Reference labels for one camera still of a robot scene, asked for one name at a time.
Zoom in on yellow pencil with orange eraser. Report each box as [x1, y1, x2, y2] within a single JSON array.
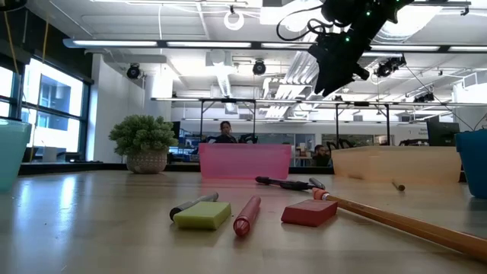
[[311, 187, 487, 262]]

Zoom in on large red eraser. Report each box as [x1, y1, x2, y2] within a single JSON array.
[[281, 199, 339, 228]]

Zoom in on grey marker with black cap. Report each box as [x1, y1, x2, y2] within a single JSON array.
[[169, 192, 220, 221]]

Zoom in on black pen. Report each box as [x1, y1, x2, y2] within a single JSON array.
[[254, 176, 317, 191]]

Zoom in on silver ventilation duct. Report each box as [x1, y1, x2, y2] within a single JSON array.
[[371, 5, 442, 43]]

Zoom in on black computer monitor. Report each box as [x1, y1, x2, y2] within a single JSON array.
[[425, 120, 460, 148]]

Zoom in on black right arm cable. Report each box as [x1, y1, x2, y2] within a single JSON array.
[[275, 4, 328, 42]]

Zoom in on person in dark jacket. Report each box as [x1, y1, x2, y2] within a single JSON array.
[[310, 144, 333, 167]]

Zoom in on long overhead light bar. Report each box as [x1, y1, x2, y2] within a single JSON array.
[[62, 37, 487, 53]]

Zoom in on blue plastic bin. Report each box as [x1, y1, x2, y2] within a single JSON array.
[[454, 129, 487, 200]]

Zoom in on pink translucent plastic bin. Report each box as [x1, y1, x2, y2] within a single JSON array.
[[197, 142, 293, 181]]

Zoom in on white cable loop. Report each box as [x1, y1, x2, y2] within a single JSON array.
[[223, 9, 245, 31]]

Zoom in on person seated behind desk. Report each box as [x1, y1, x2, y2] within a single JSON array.
[[214, 120, 239, 145]]

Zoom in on yellow-green eraser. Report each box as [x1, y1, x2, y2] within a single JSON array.
[[173, 200, 232, 231]]

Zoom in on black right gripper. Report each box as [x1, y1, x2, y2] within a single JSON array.
[[308, 32, 372, 97]]

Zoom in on teal plastic bin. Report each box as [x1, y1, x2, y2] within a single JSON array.
[[0, 118, 33, 193]]

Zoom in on red marker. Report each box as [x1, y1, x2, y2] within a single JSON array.
[[232, 195, 263, 237]]

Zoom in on black metal frame stand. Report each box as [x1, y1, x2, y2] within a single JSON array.
[[334, 101, 391, 148], [199, 97, 257, 145]]

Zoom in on green plant in woven pot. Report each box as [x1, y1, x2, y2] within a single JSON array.
[[108, 113, 180, 175]]

